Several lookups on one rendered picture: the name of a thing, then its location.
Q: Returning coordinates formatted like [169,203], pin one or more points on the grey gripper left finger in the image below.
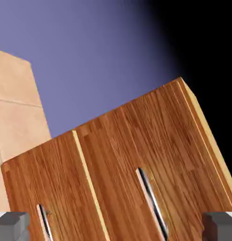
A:
[12,228]

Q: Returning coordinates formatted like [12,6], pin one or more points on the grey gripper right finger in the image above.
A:
[220,228]

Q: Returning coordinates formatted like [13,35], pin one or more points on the wooden drawer front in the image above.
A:
[127,146]
[63,178]

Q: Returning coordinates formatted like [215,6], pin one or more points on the wooden cabinet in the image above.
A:
[210,143]

